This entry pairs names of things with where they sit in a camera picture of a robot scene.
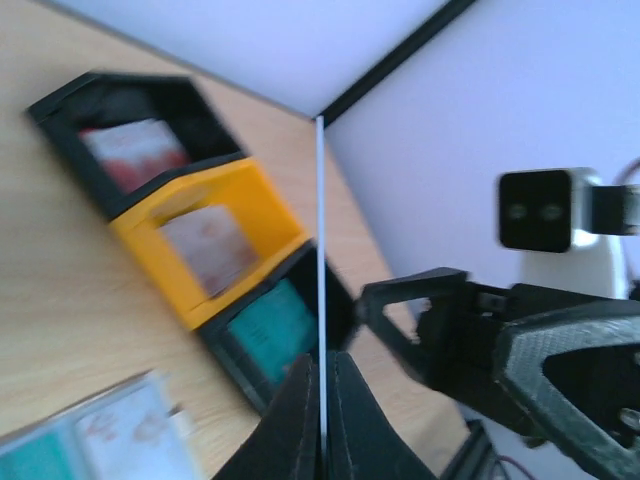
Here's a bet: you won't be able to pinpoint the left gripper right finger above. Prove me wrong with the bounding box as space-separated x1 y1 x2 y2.
327 351 435 480

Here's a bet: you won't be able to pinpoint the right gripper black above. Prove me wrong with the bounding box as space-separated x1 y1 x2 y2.
356 267 639 479

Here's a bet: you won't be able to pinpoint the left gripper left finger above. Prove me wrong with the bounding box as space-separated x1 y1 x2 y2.
214 354 319 480

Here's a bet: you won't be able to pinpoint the beige card holder wallet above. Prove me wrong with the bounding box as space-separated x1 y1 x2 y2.
1 371 206 479

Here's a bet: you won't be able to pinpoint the black bin with teal cards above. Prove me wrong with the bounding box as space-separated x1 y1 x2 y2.
199 239 359 416

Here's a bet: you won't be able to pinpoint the teal cards stack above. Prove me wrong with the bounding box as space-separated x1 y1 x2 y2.
228 279 317 385

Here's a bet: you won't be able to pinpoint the white cards in yellow bin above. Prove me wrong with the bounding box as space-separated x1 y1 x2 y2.
160 205 259 298

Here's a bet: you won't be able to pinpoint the stack of red white cards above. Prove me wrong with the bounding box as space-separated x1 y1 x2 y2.
79 119 190 193

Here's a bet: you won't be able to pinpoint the black bin with red cards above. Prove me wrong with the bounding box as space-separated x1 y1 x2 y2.
27 71 246 221

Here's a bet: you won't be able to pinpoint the yellow bin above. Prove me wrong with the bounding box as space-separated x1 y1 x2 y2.
110 158 311 330

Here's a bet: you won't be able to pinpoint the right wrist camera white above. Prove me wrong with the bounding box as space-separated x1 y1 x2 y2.
496 168 639 254

